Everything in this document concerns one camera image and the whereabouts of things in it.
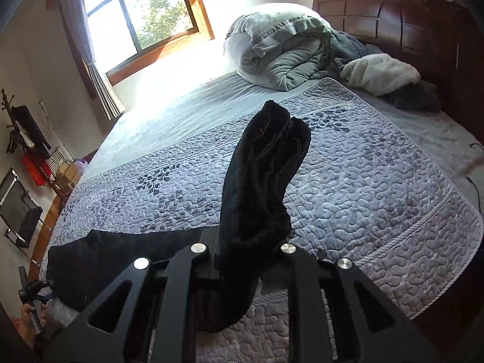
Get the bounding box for grey folded comforter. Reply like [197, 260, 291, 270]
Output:
[224, 2, 381, 92]

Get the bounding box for black pants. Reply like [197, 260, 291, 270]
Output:
[46, 100, 311, 333]

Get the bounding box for cardboard boxes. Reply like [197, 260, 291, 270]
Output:
[55, 162, 80, 194]

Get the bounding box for wooden coat rack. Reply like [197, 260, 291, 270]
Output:
[1, 89, 69, 203]

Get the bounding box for striped curtain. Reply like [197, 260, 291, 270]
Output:
[59, 0, 126, 120]

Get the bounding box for lavender quilted bedspread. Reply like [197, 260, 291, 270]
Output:
[46, 78, 483, 362]

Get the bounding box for person's hand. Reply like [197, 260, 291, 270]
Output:
[18, 304, 38, 349]

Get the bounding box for red bag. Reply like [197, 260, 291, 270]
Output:
[21, 152, 52, 186]

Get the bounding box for white fleece blanket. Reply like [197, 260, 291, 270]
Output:
[340, 53, 421, 96]

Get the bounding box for grey bed sheet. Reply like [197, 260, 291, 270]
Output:
[75, 73, 483, 205]

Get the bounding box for black metal chair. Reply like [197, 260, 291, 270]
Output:
[1, 167, 53, 267]

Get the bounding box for large wooden frame window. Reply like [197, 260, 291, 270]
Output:
[46, 0, 214, 84]

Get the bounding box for dark wooden headboard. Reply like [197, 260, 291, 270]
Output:
[312, 0, 483, 141]

